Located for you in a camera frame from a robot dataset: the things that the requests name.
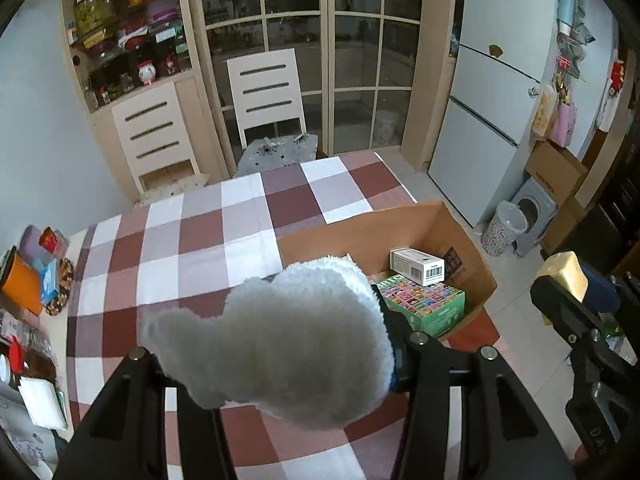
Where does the yellow block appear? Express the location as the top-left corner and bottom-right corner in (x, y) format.
(536, 251), (589, 303)

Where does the glass-paned sliding door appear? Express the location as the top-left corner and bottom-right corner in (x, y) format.
(185, 0), (471, 171)

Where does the orange canister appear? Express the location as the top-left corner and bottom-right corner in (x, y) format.
(0, 252), (46, 316)

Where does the plain cardboard box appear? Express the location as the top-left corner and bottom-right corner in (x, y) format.
(542, 195), (588, 256)

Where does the yellow hanging bag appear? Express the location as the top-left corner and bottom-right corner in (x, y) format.
(531, 84), (558, 141)

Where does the colourful toy brick box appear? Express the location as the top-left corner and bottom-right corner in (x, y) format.
(375, 274), (467, 338)

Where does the jar with yellow contents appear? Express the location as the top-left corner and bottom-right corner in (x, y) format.
(74, 0), (118, 33)

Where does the white slatted chair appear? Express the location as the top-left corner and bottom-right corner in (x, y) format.
(111, 81), (201, 191)
(226, 48), (307, 148)

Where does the blue tissue box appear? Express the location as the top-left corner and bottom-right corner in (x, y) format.
(40, 260), (63, 306)

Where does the patterned trash bin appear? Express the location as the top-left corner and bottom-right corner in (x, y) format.
(481, 201), (528, 258)

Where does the patterned round mat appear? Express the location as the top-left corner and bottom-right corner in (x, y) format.
(44, 257), (76, 317)

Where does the red tin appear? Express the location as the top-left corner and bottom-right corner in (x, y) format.
(39, 226), (70, 258)

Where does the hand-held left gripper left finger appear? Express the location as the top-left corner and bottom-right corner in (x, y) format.
(52, 345), (236, 480)

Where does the purple container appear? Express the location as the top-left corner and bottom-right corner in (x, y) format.
(19, 225), (51, 266)

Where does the white medicine box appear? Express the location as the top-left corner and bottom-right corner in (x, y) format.
(389, 246), (446, 287)

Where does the grey plastic stool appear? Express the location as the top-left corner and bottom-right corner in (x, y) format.
(510, 177), (560, 259)

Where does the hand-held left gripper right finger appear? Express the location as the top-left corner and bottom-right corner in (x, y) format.
(372, 285), (576, 480)

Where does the wooden display cabinet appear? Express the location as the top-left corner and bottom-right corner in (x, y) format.
(60, 0), (236, 196)

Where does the red hanging soft toy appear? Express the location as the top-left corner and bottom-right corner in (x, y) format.
(607, 59), (626, 96)

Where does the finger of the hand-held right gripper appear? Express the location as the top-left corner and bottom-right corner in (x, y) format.
(580, 264), (628, 317)
(530, 274), (608, 346)

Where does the grey patterned seat cushion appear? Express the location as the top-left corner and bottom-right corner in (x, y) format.
(235, 133), (320, 177)

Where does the beige patterned seat cushion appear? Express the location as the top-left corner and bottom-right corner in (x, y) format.
(134, 174), (211, 206)

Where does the white bin behind glass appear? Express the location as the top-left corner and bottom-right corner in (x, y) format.
(375, 110), (401, 148)

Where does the checked tablecloth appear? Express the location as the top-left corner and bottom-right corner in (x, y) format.
(65, 150), (501, 480)

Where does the red-capped bottle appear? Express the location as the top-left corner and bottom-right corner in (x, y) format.
(7, 335), (26, 376)

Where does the white refrigerator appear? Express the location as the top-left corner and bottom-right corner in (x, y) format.
(427, 0), (561, 228)

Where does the pink hanging bag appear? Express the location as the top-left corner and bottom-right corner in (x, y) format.
(550, 101), (578, 148)

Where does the cardboard box with print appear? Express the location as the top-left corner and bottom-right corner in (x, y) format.
(524, 140), (588, 208)

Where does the brown cardboard box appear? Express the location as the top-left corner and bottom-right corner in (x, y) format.
(277, 201), (497, 346)

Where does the white tissue pack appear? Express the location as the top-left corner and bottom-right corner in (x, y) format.
(19, 377), (68, 431)

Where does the white plush toy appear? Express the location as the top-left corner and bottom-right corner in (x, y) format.
(141, 256), (396, 431)

